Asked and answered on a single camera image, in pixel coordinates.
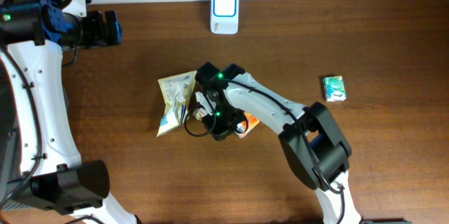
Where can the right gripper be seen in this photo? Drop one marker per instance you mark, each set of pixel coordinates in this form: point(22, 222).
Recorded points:
point(220, 132)

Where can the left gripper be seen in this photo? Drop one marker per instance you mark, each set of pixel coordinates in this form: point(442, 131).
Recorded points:
point(102, 37)

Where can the orange tissue pack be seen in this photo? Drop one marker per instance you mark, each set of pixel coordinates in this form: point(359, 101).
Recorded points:
point(247, 125)

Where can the cream snack bag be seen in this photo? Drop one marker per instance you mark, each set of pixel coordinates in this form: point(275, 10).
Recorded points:
point(177, 92)

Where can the teal tissue pack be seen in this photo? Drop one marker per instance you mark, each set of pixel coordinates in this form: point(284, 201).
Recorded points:
point(334, 89)

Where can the green juice carton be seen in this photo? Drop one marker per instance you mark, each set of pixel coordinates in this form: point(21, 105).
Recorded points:
point(200, 112)

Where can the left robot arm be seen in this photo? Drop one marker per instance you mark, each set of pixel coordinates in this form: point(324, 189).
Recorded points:
point(41, 166)

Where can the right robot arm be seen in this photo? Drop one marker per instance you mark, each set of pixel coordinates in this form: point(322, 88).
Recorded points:
point(315, 148)

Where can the white barcode scanner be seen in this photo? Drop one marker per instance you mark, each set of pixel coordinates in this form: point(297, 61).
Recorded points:
point(224, 16)

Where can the grey plastic mesh basket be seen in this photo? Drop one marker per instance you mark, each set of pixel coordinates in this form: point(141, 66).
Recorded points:
point(10, 139)

